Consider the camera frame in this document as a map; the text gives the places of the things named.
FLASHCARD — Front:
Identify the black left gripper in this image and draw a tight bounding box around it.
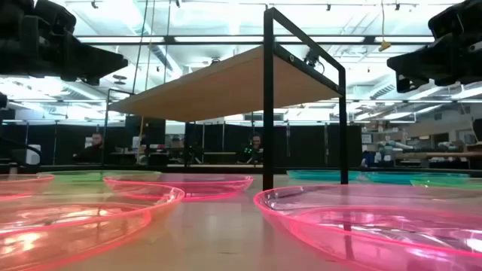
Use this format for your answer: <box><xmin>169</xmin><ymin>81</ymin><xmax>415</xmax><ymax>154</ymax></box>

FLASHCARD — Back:
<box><xmin>0</xmin><ymin>17</ymin><xmax>129</xmax><ymax>86</ymax></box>

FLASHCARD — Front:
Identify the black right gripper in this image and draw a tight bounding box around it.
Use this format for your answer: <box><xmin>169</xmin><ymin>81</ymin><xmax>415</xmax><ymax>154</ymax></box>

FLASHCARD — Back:
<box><xmin>386</xmin><ymin>18</ymin><xmax>482</xmax><ymax>94</ymax></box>

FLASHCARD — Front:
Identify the clear green plate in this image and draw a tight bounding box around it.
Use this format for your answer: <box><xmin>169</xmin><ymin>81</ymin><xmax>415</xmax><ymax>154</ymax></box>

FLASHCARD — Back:
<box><xmin>409</xmin><ymin>177</ymin><xmax>482</xmax><ymax>190</ymax></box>
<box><xmin>37</xmin><ymin>170</ymin><xmax>163</xmax><ymax>185</ymax></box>

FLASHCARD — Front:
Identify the large clear pink plate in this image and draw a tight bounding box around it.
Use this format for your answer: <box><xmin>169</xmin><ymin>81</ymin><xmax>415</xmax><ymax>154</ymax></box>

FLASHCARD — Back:
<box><xmin>253</xmin><ymin>184</ymin><xmax>482</xmax><ymax>271</ymax></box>

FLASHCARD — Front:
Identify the yellow pole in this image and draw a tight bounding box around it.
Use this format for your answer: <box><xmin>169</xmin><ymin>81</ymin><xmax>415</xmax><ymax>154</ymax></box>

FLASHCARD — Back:
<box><xmin>136</xmin><ymin>115</ymin><xmax>146</xmax><ymax>161</ymax></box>

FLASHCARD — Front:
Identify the wooden workbench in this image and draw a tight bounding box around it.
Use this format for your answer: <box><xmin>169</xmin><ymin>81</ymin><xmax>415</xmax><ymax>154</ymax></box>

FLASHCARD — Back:
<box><xmin>391</xmin><ymin>150</ymin><xmax>482</xmax><ymax>170</ymax></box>

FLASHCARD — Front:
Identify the white bin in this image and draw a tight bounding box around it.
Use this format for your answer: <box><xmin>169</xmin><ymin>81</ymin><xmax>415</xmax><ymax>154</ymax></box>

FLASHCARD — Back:
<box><xmin>25</xmin><ymin>144</ymin><xmax>41</xmax><ymax>166</ymax></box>

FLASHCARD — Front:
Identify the black curtain partition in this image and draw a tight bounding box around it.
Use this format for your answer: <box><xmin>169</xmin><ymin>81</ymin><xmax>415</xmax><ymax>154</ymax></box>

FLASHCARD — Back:
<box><xmin>0</xmin><ymin>123</ymin><xmax>363</xmax><ymax>167</ymax></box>

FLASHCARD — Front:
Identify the yellow hanging cord with plug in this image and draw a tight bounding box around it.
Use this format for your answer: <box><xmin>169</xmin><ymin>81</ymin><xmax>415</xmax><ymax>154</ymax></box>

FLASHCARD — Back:
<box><xmin>378</xmin><ymin>0</ymin><xmax>392</xmax><ymax>53</ymax></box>

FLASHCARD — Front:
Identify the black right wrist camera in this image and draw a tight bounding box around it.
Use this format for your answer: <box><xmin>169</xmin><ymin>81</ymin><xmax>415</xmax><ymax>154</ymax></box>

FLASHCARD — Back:
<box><xmin>428</xmin><ymin>2</ymin><xmax>468</xmax><ymax>39</ymax></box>

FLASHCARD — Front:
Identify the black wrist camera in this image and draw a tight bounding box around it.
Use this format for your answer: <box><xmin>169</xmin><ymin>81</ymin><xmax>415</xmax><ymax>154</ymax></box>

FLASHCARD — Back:
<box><xmin>428</xmin><ymin>2</ymin><xmax>468</xmax><ymax>39</ymax></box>
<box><xmin>34</xmin><ymin>0</ymin><xmax>78</xmax><ymax>35</ymax></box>

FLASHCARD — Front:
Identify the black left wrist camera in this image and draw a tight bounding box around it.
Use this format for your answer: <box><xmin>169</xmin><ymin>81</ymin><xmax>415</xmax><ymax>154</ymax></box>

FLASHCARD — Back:
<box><xmin>34</xmin><ymin>0</ymin><xmax>78</xmax><ymax>35</ymax></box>

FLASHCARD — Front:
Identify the black camera with cable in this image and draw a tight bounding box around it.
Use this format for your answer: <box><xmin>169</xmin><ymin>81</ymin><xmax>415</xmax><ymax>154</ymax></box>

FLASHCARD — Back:
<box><xmin>304</xmin><ymin>48</ymin><xmax>326</xmax><ymax>75</ymax></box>

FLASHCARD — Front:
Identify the black overhead frame bar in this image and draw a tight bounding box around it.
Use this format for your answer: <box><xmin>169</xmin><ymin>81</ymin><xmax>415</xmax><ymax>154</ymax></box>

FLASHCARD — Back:
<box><xmin>74</xmin><ymin>34</ymin><xmax>436</xmax><ymax>47</ymax></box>

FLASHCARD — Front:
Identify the wooden shelf with black frame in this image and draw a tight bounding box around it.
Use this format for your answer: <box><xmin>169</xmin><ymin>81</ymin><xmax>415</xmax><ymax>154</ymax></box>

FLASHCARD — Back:
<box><xmin>100</xmin><ymin>6</ymin><xmax>348</xmax><ymax>191</ymax></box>

